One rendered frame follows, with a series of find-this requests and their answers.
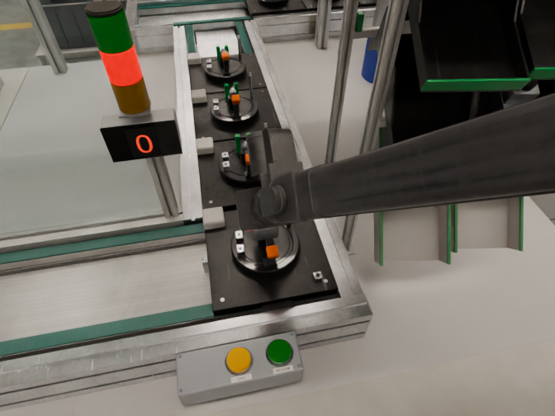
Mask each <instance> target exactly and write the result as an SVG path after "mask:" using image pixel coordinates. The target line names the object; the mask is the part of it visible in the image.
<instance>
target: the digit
mask: <svg viewBox="0 0 555 416"><path fill-rule="evenodd" d="M124 132H125V134H126V138H127V141H128V143H129V146H130V150H131V152H132V154H133V157H134V158H138V157H145V156H152V155H159V154H161V151H160V147H159V142H158V140H157V137H156V134H155V131H154V127H153V126H151V127H143V128H136V129H128V130H124Z"/></svg>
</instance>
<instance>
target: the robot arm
mask: <svg viewBox="0 0 555 416"><path fill-rule="evenodd" d="M246 140H247V146H248V152H249V164H250V170H251V177H252V178H258V179H259V181H261V185H262V186H261V187H253V188H250V189H245V190H239V191H236V192H235V203H236V208H237V214H238V219H239V226H240V230H242V231H250V230H256V229H266V228H271V227H277V226H282V225H290V224H295V223H296V222H302V221H308V220H318V219H325V218H332V217H339V216H350V215H361V214H368V213H376V212H384V211H392V210H407V209H414V208H422V207H431V206H434V207H438V206H447V205H452V204H461V203H468V202H476V201H491V200H499V199H507V198H515V197H522V196H537V195H545V194H553V193H555V93H552V94H549V95H547V96H544V97H539V98H536V99H533V100H531V101H528V102H523V103H520V104H518V105H515V106H511V107H507V108H505V109H502V110H499V111H495V112H492V113H489V114H486V115H484V116H479V117H477V118H473V119H471V120H468V121H464V122H461V123H457V124H455V125H451V126H448V127H445V128H443V129H439V130H435V131H432V132H429V133H427V134H423V135H419V136H416V137H414V138H411V139H406V140H403V141H401V142H398V143H395V144H390V145H388V146H385V147H382V148H380V149H374V150H372V151H369V152H366V153H364V154H359V155H356V156H353V157H351V158H347V159H343V160H340V161H338V162H333V163H326V164H321V165H317V166H314V167H311V168H307V169H304V170H303V165H302V162H297V158H296V150H295V145H294V141H293V137H292V131H291V130H290V129H288V128H286V129H264V130H260V131H256V132H254V133H251V134H248V135H247V136H246Z"/></svg>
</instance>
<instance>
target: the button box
mask: <svg viewBox="0 0 555 416"><path fill-rule="evenodd" d="M277 339H282V340H285V341H287V342H288V343H289V344H290V346H291V349H292V354H291V357H290V359H289V360H288V361H287V362H286V363H283V364H276V363H274V362H272V361H271V360H270V359H269V357H268V346H269V345H270V343H271V342H272V341H274V340H277ZM236 347H243V348H245V349H246V350H248V352H249V354H250V357H251V363H250V365H249V368H248V369H247V370H246V371H243V372H241V373H236V372H233V371H232V370H231V369H230V368H229V367H228V365H227V360H226V359H227V356H228V354H229V352H230V351H231V350H232V349H234V348H236ZM176 363H177V394H178V398H179V399H180V400H181V401H182V403H183V405H185V406H186V405H190V404H197V403H201V402H205V401H209V400H214V399H220V398H224V397H228V396H232V395H239V394H243V393H247V392H251V391H256V390H262V389H267V388H270V387H274V386H278V385H285V384H289V383H293V382H298V381H301V380H302V376H303V370H304V367H303V364H302V359H301V354H300V350H299V347H298V343H297V340H296V334H295V332H294V331H291V332H287V333H280V334H275V335H270V336H266V337H261V338H254V339H250V340H245V341H241V342H237V343H229V344H225V345H220V346H215V347H208V348H203V349H199V350H195V351H190V352H183V353H179V354H177V356H176Z"/></svg>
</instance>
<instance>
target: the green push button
mask: <svg viewBox="0 0 555 416"><path fill-rule="evenodd" d="M291 354H292V349H291V346H290V344H289V343H288V342H287V341H285V340H282V339H277V340H274V341H272V342H271V343H270V345H269V346H268V357H269V359H270V360H271V361H272V362H274V363H276V364H283V363H286V362H287V361H288V360H289V359H290V357H291Z"/></svg>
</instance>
